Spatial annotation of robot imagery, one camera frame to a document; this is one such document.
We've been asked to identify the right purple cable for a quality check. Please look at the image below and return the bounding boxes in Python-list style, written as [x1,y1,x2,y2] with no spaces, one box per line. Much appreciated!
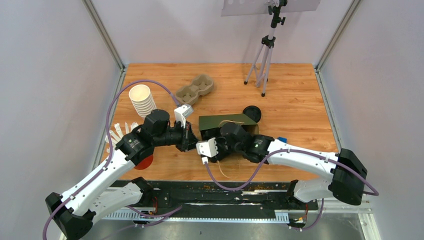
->
[203,149,380,197]

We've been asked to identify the green paper bag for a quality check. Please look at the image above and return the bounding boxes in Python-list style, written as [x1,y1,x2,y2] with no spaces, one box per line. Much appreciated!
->
[198,113,261,180]

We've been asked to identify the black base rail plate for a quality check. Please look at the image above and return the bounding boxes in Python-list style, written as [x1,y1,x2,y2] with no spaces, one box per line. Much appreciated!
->
[130,181,319,223]

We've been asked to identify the red cup holder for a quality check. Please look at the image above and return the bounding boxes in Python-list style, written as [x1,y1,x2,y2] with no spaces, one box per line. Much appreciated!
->
[134,155,154,170]

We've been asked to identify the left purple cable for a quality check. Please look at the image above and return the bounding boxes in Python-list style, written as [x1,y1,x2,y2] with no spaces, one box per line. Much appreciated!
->
[42,79,181,240]

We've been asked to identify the purple cable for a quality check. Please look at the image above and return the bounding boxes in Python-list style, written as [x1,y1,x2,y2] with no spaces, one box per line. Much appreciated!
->
[203,149,380,197]
[42,79,181,240]

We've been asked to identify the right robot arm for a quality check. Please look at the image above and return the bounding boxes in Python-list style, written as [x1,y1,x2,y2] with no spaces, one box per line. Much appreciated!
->
[197,122,368,209]

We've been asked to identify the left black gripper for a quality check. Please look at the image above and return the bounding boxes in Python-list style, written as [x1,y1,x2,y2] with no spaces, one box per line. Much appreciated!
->
[153,119,201,153]

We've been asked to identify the stack of white paper cups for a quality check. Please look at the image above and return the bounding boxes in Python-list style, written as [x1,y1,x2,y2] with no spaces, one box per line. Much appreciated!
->
[128,84,157,118]

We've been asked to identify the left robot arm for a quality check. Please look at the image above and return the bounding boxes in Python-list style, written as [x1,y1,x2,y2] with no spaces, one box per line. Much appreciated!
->
[45,104,198,240]

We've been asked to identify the stack of black lids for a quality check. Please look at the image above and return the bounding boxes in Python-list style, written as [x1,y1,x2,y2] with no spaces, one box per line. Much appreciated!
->
[242,105,262,123]

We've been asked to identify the camera tripod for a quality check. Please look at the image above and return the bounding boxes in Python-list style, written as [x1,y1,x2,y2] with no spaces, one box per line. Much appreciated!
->
[243,0,288,98]

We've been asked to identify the blue toy brick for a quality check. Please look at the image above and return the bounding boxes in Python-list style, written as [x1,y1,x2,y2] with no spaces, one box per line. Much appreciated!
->
[277,136,288,143]

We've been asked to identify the cardboard cup carrier tray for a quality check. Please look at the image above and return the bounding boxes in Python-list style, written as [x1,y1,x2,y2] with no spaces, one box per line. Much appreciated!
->
[175,74,215,106]

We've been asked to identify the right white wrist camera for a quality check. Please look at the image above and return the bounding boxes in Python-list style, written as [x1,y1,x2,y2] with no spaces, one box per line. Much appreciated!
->
[195,137,219,165]

